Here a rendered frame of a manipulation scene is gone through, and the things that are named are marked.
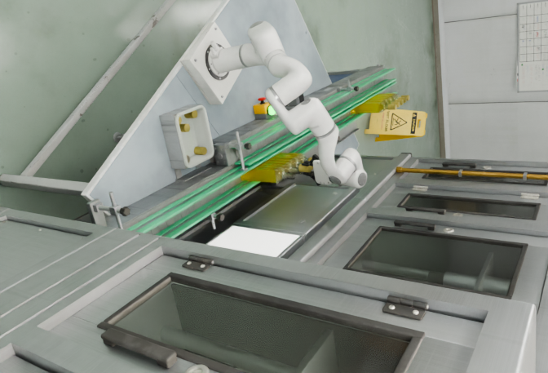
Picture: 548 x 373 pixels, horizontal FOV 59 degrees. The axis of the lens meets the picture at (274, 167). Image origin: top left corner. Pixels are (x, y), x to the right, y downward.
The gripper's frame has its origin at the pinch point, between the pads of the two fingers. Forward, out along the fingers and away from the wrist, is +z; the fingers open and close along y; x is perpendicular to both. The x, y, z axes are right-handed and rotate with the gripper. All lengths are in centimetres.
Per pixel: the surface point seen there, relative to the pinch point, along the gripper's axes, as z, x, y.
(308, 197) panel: 2.8, -0.6, -13.8
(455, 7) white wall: 232, -542, 15
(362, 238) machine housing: -35.4, 11.6, -17.7
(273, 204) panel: 11.2, 12.4, -13.7
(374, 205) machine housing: -23.1, -11.9, -16.8
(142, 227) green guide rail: 7, 72, 4
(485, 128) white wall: 197, -549, -162
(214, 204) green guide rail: 16.3, 37.8, -4.2
